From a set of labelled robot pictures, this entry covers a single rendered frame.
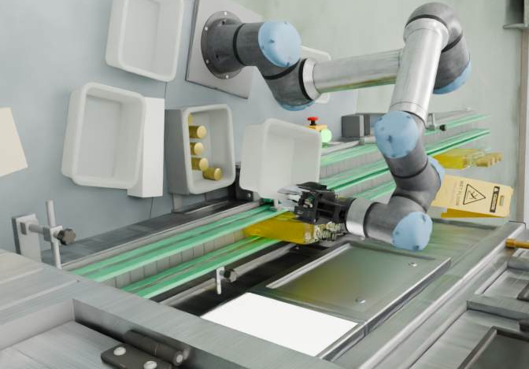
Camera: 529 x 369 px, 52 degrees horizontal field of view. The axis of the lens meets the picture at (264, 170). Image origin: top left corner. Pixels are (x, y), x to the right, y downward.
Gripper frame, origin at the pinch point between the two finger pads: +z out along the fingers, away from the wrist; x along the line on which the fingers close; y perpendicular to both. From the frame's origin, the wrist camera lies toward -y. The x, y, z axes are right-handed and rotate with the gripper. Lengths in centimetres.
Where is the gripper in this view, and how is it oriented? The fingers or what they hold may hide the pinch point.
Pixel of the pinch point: (283, 194)
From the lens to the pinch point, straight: 125.4
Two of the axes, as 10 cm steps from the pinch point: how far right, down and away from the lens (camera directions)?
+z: -7.5, -1.8, 6.3
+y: -6.3, -0.6, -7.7
